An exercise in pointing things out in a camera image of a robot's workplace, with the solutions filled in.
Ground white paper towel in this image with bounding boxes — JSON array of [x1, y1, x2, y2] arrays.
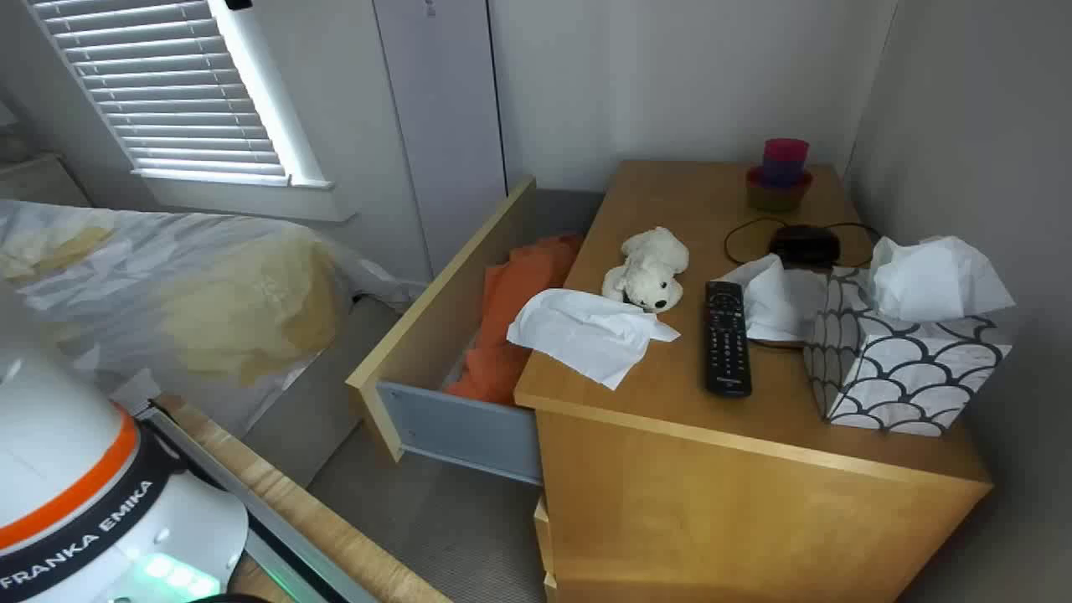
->
[[502, 284, 683, 392]]

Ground scale pattern tissue box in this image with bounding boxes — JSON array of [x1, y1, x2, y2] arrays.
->
[[800, 264, 1017, 440]]

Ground white tissue in box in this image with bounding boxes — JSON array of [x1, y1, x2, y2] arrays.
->
[[863, 231, 1017, 327]]

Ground orange cloth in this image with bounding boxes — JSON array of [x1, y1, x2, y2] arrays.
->
[[442, 231, 585, 410]]

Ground white plush toy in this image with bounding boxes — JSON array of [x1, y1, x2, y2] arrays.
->
[[599, 225, 693, 320]]

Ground open wooden drawer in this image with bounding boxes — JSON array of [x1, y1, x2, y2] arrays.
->
[[343, 178, 606, 488]]

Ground black remote control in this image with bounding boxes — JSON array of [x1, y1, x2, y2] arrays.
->
[[699, 277, 757, 402]]

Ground white crumpled tissue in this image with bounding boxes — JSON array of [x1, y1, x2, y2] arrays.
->
[[715, 253, 836, 346]]

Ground green plastic cup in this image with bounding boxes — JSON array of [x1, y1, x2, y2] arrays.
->
[[742, 163, 814, 219]]

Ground light wooden dresser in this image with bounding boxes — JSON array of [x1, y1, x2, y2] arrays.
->
[[511, 158, 998, 603]]

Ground small black device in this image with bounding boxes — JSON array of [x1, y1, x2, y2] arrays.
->
[[766, 222, 839, 274]]

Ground purple plastic cup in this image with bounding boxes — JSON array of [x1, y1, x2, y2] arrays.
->
[[757, 161, 818, 193]]

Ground pink plastic cup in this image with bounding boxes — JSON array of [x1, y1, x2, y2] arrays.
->
[[759, 139, 814, 173]]

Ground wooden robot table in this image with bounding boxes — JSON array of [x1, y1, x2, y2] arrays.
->
[[144, 392, 452, 603]]

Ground plastic covered bed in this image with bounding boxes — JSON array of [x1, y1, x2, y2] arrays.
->
[[0, 198, 378, 395]]

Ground white window blinds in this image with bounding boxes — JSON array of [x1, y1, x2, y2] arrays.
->
[[23, 0, 301, 189]]

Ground thin black cable loop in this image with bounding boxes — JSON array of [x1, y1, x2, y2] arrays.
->
[[719, 216, 884, 273]]

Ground white window frame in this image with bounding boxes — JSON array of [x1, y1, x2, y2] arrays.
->
[[129, 0, 343, 225]]

